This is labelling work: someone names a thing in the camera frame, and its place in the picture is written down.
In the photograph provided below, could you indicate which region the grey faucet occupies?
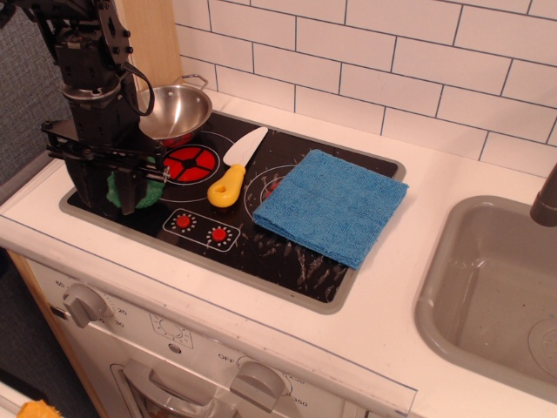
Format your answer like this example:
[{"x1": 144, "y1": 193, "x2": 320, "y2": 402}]
[{"x1": 530, "y1": 165, "x2": 557, "y2": 227}]

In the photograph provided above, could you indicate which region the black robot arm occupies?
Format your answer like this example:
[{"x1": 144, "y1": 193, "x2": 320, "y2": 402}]
[{"x1": 1, "y1": 1, "x2": 168, "y2": 215}]

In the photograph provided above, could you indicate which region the green toy broccoli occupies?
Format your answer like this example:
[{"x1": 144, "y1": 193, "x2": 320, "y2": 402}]
[{"x1": 106, "y1": 157, "x2": 168, "y2": 210}]

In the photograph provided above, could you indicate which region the grey oven knob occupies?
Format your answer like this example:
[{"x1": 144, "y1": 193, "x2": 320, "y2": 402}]
[
  {"x1": 63, "y1": 284, "x2": 108, "y2": 328},
  {"x1": 230, "y1": 361, "x2": 285, "y2": 413}
]

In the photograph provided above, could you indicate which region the grey oven door handle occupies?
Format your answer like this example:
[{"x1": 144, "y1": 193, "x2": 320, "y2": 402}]
[{"x1": 119, "y1": 360, "x2": 238, "y2": 417}]

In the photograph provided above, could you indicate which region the right red stove knob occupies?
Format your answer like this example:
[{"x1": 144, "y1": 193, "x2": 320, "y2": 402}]
[{"x1": 211, "y1": 227, "x2": 228, "y2": 242}]

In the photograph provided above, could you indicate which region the red stove knob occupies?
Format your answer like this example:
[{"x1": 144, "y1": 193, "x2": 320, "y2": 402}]
[
  {"x1": 175, "y1": 215, "x2": 191, "y2": 229},
  {"x1": 211, "y1": 227, "x2": 228, "y2": 242}
]

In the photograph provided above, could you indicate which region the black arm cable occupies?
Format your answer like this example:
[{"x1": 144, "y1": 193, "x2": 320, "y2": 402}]
[{"x1": 119, "y1": 60, "x2": 157, "y2": 118}]

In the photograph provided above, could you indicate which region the yellow handled toy knife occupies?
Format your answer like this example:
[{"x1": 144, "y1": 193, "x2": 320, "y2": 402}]
[{"x1": 207, "y1": 127, "x2": 268, "y2": 208}]

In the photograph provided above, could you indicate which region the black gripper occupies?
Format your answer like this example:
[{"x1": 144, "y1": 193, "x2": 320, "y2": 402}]
[{"x1": 41, "y1": 86, "x2": 165, "y2": 215}]

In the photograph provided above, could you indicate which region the right grey oven knob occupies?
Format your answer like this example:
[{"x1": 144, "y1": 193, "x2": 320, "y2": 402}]
[{"x1": 230, "y1": 361, "x2": 285, "y2": 413}]

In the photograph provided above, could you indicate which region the small steel pan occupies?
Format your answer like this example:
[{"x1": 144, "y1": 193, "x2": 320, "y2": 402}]
[{"x1": 139, "y1": 74, "x2": 212, "y2": 148}]

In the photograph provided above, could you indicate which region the blue folded cloth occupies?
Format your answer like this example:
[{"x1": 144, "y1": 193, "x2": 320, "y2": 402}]
[{"x1": 253, "y1": 150, "x2": 408, "y2": 270}]

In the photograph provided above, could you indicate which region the left red stove knob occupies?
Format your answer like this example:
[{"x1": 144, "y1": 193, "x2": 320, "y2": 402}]
[{"x1": 175, "y1": 215, "x2": 191, "y2": 229}]

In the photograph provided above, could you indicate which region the black toy stovetop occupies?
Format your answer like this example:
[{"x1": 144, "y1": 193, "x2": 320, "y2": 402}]
[{"x1": 60, "y1": 112, "x2": 406, "y2": 314}]

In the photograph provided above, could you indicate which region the orange plush object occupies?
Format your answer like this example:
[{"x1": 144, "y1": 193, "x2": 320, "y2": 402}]
[{"x1": 17, "y1": 400, "x2": 62, "y2": 418}]

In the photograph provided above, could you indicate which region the left grey oven knob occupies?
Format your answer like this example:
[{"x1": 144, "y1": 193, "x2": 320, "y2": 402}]
[{"x1": 63, "y1": 284, "x2": 108, "y2": 328}]

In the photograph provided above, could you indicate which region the grey sink basin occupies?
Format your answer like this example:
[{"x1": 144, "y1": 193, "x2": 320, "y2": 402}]
[{"x1": 415, "y1": 196, "x2": 556, "y2": 402}]

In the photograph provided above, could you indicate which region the light wooden side panel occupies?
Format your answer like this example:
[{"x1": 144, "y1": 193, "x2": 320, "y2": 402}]
[{"x1": 115, "y1": 0, "x2": 183, "y2": 87}]

